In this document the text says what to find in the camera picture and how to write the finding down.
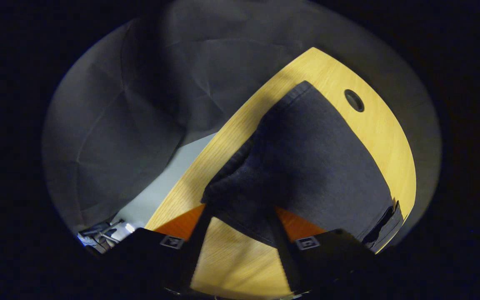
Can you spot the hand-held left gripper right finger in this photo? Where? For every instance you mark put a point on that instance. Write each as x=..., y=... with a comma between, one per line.
x=286, y=258

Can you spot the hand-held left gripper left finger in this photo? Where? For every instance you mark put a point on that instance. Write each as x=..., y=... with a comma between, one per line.
x=196, y=246

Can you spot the dark denim jeans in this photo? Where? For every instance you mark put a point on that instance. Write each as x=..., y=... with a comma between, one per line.
x=315, y=166

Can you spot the grey metal frame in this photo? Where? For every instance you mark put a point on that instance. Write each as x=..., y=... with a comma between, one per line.
x=106, y=233

